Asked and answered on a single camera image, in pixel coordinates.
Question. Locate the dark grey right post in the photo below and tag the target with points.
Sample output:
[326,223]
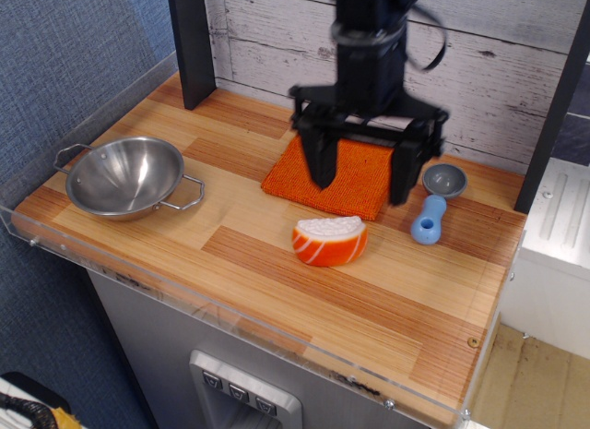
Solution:
[571,73]

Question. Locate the blue grey toy scoop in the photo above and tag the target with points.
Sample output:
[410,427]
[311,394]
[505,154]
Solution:
[442,182]

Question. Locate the dark grey post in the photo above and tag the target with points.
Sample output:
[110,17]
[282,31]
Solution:
[571,73]
[193,50]

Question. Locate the clear acrylic table guard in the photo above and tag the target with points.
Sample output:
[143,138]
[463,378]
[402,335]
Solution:
[392,327]

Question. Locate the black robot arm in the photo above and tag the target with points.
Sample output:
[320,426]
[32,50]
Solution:
[373,23]

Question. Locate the grey toy fridge cabinet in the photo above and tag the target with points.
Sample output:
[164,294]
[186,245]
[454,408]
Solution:
[158,341]

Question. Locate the orange knitted cloth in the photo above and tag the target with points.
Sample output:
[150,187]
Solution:
[360,187]

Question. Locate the dark grey left post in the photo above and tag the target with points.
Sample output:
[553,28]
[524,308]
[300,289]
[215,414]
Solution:
[193,50]

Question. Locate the black yellow object bottom-left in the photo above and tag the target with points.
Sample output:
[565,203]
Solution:
[26,403]

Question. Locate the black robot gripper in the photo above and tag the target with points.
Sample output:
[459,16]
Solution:
[368,103]

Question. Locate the white side cabinet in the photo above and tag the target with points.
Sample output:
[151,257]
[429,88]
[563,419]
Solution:
[547,292]

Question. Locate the stainless steel two-handled bowl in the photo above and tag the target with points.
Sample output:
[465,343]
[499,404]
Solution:
[124,179]

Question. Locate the silver dispenser button panel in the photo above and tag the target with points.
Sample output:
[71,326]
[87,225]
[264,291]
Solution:
[244,394]

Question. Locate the orange salmon sushi toy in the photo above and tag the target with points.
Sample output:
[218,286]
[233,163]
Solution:
[329,242]

